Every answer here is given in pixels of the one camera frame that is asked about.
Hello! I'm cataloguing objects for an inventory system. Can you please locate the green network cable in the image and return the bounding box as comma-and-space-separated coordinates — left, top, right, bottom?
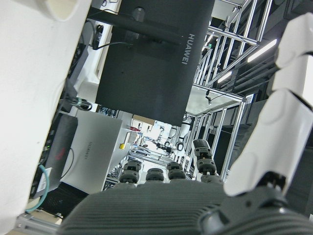
24, 165, 52, 215

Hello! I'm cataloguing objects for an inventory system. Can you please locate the cable bundle with green tie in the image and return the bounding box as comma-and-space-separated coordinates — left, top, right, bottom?
70, 96, 93, 111

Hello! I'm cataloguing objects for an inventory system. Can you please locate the ceiling strip light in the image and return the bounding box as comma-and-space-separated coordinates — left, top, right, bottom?
217, 70, 233, 83
246, 39, 278, 63

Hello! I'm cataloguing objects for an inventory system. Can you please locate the right white and grey robot hand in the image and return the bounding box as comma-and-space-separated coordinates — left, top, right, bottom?
57, 12, 313, 235

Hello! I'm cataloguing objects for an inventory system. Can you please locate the black monitor stand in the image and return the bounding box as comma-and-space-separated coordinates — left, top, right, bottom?
87, 6, 182, 46

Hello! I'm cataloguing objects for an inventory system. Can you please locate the black Huawei monitor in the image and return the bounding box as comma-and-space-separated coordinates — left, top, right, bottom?
95, 0, 216, 127

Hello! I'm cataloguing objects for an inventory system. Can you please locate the cream cup with notched rim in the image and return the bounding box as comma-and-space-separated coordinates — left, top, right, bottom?
36, 0, 81, 23

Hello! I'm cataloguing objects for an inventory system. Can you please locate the aluminium profile cell frame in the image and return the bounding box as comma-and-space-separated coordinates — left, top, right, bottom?
183, 83, 246, 182

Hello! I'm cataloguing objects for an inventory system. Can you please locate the black computer with red logo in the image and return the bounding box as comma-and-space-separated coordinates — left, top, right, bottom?
45, 115, 79, 190

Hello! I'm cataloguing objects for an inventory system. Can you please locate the silver Huawei laptop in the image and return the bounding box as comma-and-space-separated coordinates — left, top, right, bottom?
60, 111, 123, 194

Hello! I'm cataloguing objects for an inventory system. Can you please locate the black monitor cable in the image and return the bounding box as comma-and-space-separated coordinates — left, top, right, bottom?
91, 21, 134, 51

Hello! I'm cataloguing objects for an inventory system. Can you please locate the grey flat box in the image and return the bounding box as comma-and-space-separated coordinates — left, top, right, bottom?
67, 44, 90, 84

